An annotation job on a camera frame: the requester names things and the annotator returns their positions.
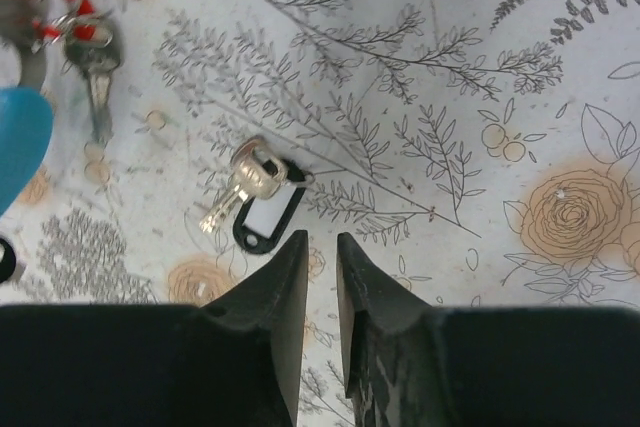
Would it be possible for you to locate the red key tag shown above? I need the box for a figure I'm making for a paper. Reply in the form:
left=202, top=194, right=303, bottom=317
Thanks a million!
left=22, top=0, right=99, bottom=43

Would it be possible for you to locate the silver key on red tag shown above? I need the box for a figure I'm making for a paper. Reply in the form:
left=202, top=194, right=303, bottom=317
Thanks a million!
left=63, top=18, right=123, bottom=146

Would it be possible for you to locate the key with black tag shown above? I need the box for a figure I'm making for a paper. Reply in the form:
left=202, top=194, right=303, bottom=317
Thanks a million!
left=199, top=136, right=315, bottom=255

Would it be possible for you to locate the metal key organizer blue handle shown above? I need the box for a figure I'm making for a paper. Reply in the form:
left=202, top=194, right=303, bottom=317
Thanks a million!
left=1, top=0, right=65, bottom=210

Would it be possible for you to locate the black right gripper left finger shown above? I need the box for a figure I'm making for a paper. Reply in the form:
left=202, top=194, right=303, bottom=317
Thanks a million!
left=1, top=230, right=308, bottom=426

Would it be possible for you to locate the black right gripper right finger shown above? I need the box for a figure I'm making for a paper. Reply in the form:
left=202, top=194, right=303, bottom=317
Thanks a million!
left=336, top=233, right=639, bottom=426

